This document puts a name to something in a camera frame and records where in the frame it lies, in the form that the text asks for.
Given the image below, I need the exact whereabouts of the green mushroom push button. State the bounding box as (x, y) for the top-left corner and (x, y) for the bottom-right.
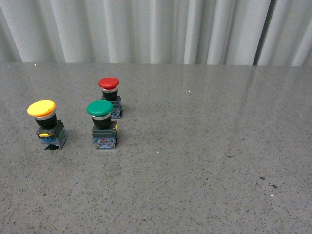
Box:
(86, 100), (118, 149)

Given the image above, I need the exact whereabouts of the red mushroom push button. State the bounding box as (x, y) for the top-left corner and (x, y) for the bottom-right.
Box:
(98, 77), (122, 119)

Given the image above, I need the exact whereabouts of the yellow mushroom push button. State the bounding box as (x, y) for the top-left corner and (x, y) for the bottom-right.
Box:
(27, 100), (68, 150)

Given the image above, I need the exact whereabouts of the white pleated curtain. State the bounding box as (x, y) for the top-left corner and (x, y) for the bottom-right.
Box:
(0, 0), (312, 66)

